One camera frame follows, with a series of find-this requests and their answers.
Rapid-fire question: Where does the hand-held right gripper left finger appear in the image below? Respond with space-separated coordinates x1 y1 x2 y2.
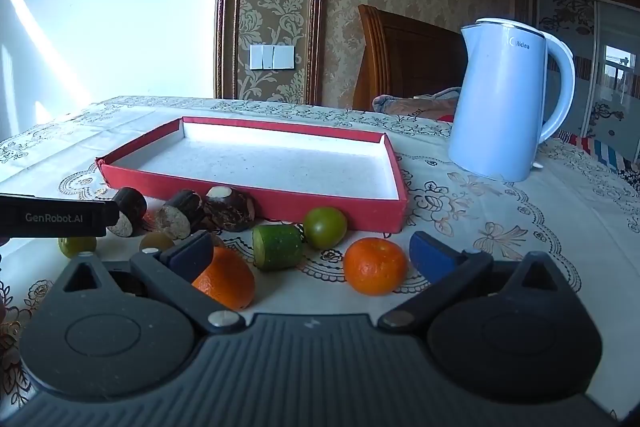
52 231 247 334

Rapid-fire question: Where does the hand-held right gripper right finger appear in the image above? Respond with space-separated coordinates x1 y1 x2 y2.
377 231 583 335

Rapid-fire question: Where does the yellowish green round fruit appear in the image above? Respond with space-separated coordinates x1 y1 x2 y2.
139 232 176 254

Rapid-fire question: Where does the small green lime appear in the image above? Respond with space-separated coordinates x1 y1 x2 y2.
57 236 97 258

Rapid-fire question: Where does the dark sugarcane piece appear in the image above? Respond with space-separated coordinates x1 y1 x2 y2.
107 187 148 238
155 189 206 242

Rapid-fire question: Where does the orange mandarin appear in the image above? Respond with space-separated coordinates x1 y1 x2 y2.
191 246 257 313
343 237 408 297

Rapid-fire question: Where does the dark chunk with white cut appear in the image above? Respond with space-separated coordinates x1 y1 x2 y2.
202 186 256 233

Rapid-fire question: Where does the green cucumber piece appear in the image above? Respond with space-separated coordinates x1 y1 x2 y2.
251 224 304 272

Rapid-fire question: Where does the green round tomato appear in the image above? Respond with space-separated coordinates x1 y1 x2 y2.
303 206 348 250

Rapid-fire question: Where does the red shallow box tray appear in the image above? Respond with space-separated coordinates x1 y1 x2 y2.
96 117 410 234

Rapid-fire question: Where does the white floral lace tablecloth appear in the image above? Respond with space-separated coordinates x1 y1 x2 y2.
0 96 640 427

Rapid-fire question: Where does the pink brown blanket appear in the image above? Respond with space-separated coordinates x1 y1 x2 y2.
372 87 461 124

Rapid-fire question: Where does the white electric kettle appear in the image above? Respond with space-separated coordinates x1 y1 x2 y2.
447 18 576 182

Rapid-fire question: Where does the red white blue striped bedding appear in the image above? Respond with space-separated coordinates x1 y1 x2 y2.
555 129 640 188

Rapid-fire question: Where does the wooden bed headboard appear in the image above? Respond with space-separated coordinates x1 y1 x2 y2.
352 4 468 112

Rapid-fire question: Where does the wardrobe with patterned sliding doors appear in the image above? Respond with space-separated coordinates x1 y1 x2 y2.
532 0 640 152

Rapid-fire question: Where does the white wall light switch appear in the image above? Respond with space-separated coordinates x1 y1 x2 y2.
250 44 297 70

